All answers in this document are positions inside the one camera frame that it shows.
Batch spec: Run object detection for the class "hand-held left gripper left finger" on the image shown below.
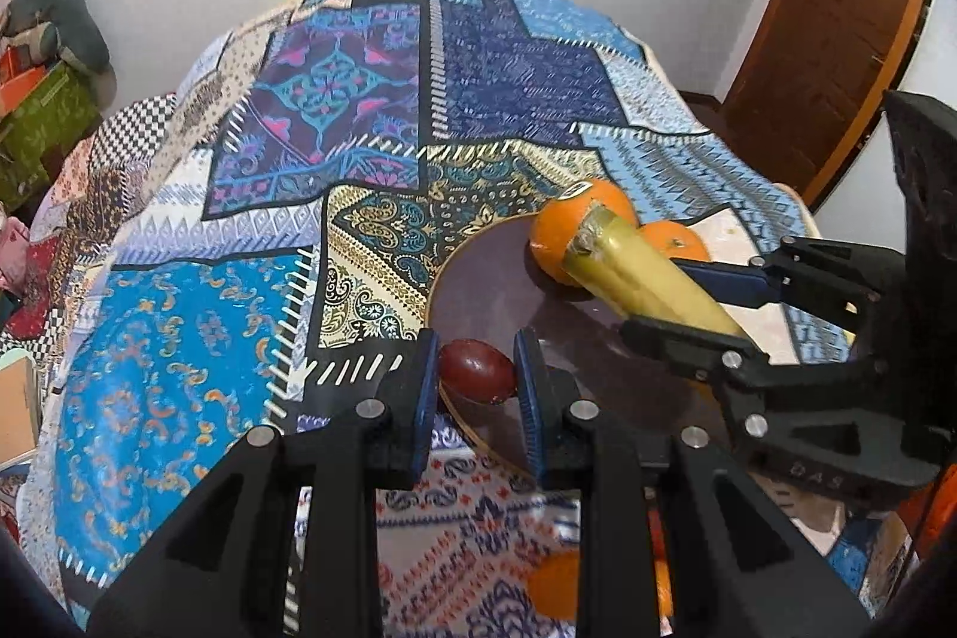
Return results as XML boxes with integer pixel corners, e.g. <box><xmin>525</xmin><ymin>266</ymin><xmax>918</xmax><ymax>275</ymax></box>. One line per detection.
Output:
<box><xmin>86</xmin><ymin>329</ymin><xmax>442</xmax><ymax>638</ymax></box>

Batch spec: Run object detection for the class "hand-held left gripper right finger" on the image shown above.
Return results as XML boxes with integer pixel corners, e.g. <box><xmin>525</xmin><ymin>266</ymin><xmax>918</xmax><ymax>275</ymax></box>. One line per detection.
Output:
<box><xmin>514</xmin><ymin>328</ymin><xmax>873</xmax><ymax>638</ymax></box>

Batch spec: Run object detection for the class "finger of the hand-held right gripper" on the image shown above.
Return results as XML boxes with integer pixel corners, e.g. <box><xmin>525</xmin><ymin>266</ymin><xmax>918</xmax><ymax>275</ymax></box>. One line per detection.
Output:
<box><xmin>671</xmin><ymin>236</ymin><xmax>910</xmax><ymax>341</ymax></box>
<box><xmin>620</xmin><ymin>316</ymin><xmax>912</xmax><ymax>499</ymax></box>

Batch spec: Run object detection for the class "dark red plum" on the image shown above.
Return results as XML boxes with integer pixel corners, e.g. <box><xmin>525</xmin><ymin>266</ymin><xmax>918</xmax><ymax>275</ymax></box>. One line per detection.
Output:
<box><xmin>437</xmin><ymin>339</ymin><xmax>519</xmax><ymax>404</ymax></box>

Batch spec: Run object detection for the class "yellow-green banana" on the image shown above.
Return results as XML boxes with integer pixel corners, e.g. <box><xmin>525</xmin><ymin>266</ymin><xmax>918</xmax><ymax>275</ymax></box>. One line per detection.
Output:
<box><xmin>562</xmin><ymin>206</ymin><xmax>750</xmax><ymax>340</ymax></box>

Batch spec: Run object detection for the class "round brown plate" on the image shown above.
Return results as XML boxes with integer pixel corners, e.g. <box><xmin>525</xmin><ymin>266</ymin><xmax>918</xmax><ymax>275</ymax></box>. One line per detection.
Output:
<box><xmin>423</xmin><ymin>218</ymin><xmax>756</xmax><ymax>484</ymax></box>

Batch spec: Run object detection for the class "small orange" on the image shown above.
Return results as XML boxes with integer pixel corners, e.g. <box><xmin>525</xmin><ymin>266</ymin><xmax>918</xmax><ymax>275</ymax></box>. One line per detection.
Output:
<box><xmin>639</xmin><ymin>221</ymin><xmax>711</xmax><ymax>265</ymax></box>

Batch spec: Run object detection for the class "large orange with sticker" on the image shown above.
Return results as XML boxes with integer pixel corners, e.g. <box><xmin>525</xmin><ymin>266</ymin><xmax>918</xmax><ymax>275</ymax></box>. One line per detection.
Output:
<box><xmin>529</xmin><ymin>179</ymin><xmax>641</xmax><ymax>288</ymax></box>

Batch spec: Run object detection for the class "plain orange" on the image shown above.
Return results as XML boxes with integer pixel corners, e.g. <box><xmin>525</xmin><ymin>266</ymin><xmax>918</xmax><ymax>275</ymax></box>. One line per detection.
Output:
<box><xmin>527</xmin><ymin>552</ymin><xmax>674</xmax><ymax>621</ymax></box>

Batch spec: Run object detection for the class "patchwork printed blanket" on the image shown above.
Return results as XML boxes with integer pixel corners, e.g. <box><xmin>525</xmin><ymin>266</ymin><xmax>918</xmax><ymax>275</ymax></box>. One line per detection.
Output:
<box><xmin>22</xmin><ymin>0</ymin><xmax>922</xmax><ymax>638</ymax></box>

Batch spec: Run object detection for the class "brown wooden door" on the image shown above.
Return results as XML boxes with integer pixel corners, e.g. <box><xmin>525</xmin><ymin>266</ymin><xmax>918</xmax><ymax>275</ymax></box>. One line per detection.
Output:
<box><xmin>720</xmin><ymin>0</ymin><xmax>940</xmax><ymax>213</ymax></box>

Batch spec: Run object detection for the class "black-white checkered cloth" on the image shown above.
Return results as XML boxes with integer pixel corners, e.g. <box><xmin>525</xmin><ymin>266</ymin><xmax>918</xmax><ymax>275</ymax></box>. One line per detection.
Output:
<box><xmin>15</xmin><ymin>92</ymin><xmax>182</xmax><ymax>347</ymax></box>

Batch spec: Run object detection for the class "red patterned cloth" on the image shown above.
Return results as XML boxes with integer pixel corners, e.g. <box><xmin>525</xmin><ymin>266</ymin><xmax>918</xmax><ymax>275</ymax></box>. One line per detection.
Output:
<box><xmin>0</xmin><ymin>212</ymin><xmax>70</xmax><ymax>341</ymax></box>

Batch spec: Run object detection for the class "beige cardboard box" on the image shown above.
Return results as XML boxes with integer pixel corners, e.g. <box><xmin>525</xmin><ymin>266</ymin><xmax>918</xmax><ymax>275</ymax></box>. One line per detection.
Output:
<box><xmin>0</xmin><ymin>356</ymin><xmax>40</xmax><ymax>461</ymax></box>

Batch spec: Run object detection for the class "grey cushion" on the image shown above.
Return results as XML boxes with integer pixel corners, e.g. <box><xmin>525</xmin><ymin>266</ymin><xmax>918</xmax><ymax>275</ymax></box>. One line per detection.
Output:
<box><xmin>0</xmin><ymin>0</ymin><xmax>115</xmax><ymax>87</ymax></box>

